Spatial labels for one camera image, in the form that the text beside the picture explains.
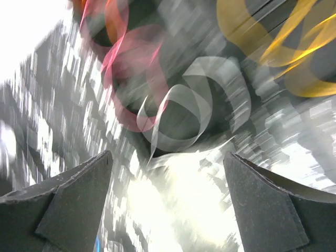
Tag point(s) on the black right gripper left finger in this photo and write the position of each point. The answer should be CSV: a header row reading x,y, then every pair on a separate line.
x,y
62,213

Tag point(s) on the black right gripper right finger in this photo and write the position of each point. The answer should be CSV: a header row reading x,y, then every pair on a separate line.
x,y
274,213

